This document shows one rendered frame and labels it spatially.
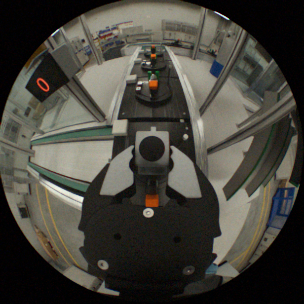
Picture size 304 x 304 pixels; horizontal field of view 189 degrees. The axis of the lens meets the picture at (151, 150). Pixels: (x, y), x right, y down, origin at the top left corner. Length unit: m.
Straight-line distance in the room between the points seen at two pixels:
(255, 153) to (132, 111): 0.36
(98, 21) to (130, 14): 2.59
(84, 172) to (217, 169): 0.56
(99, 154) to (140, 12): 10.71
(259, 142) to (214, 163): 0.26
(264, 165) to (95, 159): 0.58
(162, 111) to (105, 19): 10.83
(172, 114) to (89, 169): 0.36
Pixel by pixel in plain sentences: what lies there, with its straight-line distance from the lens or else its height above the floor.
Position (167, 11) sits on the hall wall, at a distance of 11.05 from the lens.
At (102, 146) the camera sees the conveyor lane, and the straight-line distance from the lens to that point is 0.36.
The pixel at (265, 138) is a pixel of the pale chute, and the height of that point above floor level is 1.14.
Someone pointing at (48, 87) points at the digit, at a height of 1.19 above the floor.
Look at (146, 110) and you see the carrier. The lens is 0.31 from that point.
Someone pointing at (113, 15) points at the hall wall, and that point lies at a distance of 10.86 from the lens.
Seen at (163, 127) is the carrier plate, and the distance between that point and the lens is 0.28.
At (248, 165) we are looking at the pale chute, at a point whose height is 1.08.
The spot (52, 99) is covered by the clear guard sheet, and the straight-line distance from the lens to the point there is 0.36.
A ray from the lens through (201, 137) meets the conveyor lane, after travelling 0.31.
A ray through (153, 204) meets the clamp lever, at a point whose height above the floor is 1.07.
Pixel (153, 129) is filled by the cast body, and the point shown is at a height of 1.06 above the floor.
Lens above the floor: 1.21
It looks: 76 degrees down
